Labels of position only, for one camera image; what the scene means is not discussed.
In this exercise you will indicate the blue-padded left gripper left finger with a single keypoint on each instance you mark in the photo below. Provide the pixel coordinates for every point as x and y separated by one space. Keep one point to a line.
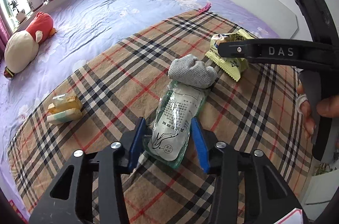
136 147

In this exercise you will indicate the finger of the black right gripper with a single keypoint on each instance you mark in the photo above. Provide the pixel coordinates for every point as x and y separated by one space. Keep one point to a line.
235 49

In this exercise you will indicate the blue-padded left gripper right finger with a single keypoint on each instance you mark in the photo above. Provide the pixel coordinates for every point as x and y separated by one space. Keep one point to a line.
198 135

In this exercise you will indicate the pale yellow snack wrapper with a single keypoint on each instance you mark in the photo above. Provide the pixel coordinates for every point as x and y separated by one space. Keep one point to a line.
234 67

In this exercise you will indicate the green white foil pouch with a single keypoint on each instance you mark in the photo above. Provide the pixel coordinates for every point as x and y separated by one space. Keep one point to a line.
171 128

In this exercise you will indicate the person's right hand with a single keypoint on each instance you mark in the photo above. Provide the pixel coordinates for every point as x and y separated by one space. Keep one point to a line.
326 108

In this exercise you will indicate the plaid beige blanket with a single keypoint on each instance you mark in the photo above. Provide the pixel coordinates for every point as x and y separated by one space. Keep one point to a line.
126 82

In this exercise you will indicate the pink strip on bed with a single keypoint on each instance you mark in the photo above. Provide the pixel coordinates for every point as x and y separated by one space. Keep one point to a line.
205 8

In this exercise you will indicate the grey crumpled sock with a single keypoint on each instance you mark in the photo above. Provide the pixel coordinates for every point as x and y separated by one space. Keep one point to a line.
191 71

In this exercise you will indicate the small yellow crumpled wrapper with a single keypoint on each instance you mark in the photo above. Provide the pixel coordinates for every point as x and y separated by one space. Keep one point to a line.
64 108

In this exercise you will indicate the white red paper corner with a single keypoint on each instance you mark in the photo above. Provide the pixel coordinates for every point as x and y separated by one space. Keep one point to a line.
293 217

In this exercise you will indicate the red white box corner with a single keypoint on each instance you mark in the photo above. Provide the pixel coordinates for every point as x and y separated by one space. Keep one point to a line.
17 211

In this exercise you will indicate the purple floral bedsheet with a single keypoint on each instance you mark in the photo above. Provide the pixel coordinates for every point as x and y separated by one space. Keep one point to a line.
86 28

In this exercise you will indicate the red cream plush toy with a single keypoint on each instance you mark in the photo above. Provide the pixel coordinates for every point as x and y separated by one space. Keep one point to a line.
23 46

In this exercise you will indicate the small white pot plant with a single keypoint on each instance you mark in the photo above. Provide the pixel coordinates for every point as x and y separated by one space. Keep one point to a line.
20 15

